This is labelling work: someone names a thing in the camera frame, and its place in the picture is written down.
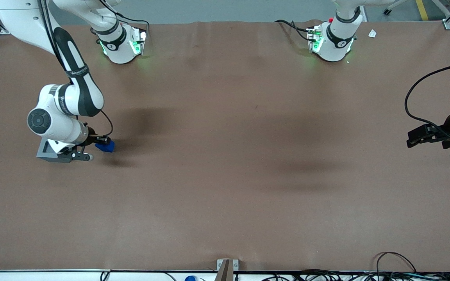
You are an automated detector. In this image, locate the black cable along right arm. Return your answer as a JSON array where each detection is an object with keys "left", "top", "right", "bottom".
[{"left": 37, "top": 0, "right": 73, "bottom": 84}]

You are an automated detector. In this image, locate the large table cover mat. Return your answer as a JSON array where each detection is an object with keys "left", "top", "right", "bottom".
[{"left": 0, "top": 20, "right": 450, "bottom": 273}]

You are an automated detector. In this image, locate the black arm base cable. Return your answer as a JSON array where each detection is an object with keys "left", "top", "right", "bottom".
[
  {"left": 100, "top": 0, "right": 150, "bottom": 36},
  {"left": 274, "top": 19, "right": 312, "bottom": 42}
]

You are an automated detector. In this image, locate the tangled black cable bundle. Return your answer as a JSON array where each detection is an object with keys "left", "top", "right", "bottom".
[{"left": 262, "top": 269, "right": 450, "bottom": 281}]

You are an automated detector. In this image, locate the blue plastic insert part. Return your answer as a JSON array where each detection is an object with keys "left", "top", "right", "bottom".
[{"left": 95, "top": 140, "right": 115, "bottom": 153}]

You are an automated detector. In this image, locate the white chair base leg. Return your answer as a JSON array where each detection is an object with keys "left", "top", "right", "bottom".
[{"left": 382, "top": 0, "right": 410, "bottom": 16}]

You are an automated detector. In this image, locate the black left arm base cable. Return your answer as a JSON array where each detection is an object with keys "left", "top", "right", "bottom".
[{"left": 274, "top": 19, "right": 312, "bottom": 42}]

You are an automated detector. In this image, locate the metal bracket with brown post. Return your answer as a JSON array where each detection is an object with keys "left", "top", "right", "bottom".
[{"left": 216, "top": 258, "right": 239, "bottom": 281}]

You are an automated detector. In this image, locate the gray square base block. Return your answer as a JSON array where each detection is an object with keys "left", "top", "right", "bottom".
[{"left": 36, "top": 138, "right": 73, "bottom": 163}]

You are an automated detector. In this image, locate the thin black wrist camera cable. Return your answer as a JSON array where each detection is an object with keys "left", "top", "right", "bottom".
[{"left": 100, "top": 110, "right": 114, "bottom": 137}]

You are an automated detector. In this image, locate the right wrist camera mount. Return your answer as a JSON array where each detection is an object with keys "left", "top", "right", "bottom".
[{"left": 48, "top": 139, "right": 93, "bottom": 162}]

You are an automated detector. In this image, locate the black right arm base cable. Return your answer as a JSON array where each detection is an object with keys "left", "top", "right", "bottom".
[{"left": 100, "top": 0, "right": 150, "bottom": 36}]

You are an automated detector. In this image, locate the arched black cable loop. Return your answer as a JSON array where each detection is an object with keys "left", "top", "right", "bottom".
[{"left": 376, "top": 251, "right": 418, "bottom": 274}]

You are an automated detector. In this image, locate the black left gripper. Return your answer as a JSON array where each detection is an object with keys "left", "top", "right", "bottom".
[{"left": 406, "top": 111, "right": 450, "bottom": 149}]

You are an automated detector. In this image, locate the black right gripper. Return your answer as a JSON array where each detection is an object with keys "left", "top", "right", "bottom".
[{"left": 86, "top": 132, "right": 113, "bottom": 147}]

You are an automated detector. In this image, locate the long black left arm cable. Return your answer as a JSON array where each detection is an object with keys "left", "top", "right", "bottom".
[{"left": 404, "top": 60, "right": 450, "bottom": 146}]

